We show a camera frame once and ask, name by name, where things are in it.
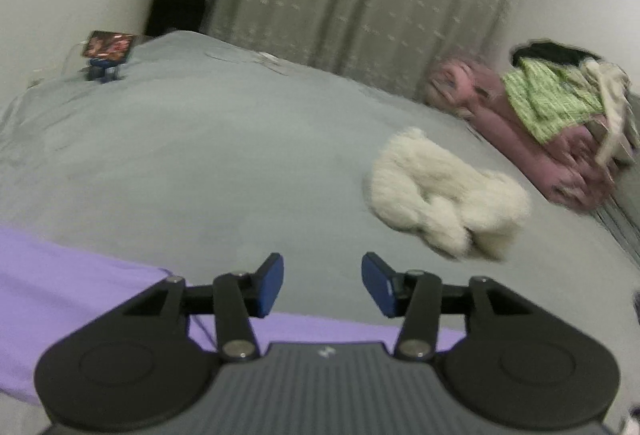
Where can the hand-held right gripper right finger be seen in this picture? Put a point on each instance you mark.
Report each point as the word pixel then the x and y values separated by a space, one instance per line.
pixel 380 285

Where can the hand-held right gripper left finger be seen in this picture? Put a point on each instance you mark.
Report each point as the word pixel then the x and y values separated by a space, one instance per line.
pixel 270 285

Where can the smartphone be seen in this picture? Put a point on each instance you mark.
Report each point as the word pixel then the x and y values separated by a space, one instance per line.
pixel 110 44

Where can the grey bed blanket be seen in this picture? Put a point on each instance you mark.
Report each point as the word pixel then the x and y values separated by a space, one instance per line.
pixel 225 155

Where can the green patterned garment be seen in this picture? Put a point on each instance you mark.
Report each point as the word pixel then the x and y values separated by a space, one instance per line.
pixel 545 100

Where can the black garment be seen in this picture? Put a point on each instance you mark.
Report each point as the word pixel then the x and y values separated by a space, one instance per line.
pixel 550 51

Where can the purple pants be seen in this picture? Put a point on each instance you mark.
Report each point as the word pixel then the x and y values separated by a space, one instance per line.
pixel 75 305

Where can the blue phone stand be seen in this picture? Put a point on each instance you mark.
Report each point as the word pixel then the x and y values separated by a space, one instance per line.
pixel 102 70

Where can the cream garment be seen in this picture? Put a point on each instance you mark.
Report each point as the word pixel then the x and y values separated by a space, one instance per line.
pixel 612 90

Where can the white plush toy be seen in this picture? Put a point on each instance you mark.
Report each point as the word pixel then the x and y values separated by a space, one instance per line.
pixel 440 185

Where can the pink quilt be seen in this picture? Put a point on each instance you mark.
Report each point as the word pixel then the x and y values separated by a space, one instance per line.
pixel 500 130

